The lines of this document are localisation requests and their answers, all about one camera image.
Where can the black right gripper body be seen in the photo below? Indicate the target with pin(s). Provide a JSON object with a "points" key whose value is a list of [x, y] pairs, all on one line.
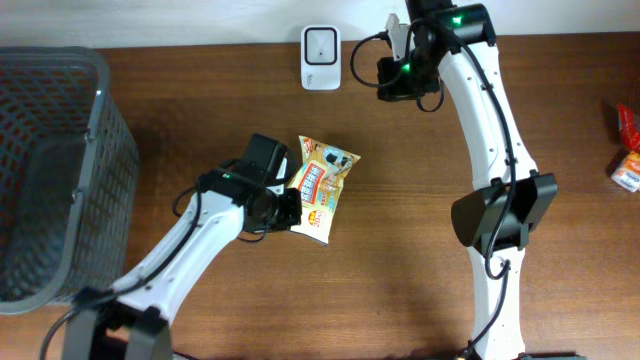
{"points": [[416, 78]]}

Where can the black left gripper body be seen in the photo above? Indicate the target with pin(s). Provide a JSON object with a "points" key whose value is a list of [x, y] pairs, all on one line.
{"points": [[282, 211]]}

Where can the yellow snack bag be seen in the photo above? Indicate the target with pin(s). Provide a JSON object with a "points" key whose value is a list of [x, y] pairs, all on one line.
{"points": [[320, 181]]}

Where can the red snack bag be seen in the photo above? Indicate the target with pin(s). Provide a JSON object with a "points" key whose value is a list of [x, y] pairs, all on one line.
{"points": [[628, 122]]}

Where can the orange Kleenex tissue pack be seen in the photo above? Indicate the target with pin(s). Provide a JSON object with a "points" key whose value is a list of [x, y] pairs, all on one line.
{"points": [[627, 174]]}

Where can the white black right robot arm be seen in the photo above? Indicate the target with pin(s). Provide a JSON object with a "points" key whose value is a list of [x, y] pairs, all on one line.
{"points": [[509, 198]]}

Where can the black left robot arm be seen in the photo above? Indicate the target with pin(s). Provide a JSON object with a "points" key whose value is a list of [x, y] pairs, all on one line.
{"points": [[132, 319]]}

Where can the white barcode scanner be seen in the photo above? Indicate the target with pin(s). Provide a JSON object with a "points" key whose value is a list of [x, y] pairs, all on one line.
{"points": [[320, 58]]}

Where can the grey plastic mesh basket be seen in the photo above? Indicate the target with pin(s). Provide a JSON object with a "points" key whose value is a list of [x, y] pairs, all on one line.
{"points": [[69, 170]]}

